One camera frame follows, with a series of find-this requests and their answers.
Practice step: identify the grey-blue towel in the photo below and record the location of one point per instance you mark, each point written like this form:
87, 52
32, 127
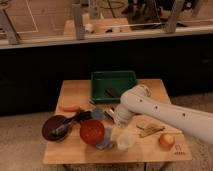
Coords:
107, 141

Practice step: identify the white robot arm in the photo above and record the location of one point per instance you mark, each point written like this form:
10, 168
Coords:
137, 100

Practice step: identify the green plastic tray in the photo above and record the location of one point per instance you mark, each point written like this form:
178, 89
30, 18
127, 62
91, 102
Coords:
118, 80

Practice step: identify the dark object in tray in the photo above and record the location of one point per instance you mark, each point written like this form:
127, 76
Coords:
112, 93

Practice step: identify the silver metal can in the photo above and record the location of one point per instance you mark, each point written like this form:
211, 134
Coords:
110, 113

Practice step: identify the blue-grey round lid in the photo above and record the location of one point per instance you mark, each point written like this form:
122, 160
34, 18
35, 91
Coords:
98, 114

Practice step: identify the orange carrot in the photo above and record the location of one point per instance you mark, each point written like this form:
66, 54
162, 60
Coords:
70, 108

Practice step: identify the red bowl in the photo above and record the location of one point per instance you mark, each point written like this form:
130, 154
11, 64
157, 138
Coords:
92, 132

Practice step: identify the translucent plastic cup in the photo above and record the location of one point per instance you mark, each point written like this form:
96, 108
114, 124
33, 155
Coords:
124, 139

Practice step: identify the background wooden table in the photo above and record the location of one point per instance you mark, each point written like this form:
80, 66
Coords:
100, 26

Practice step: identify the dark maroon plate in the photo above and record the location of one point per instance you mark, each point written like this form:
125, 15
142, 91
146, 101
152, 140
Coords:
49, 132

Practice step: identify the orange fruit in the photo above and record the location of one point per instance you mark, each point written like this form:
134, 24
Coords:
166, 141

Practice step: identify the black handled spoon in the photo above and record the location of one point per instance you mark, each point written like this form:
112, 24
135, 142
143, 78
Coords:
71, 120

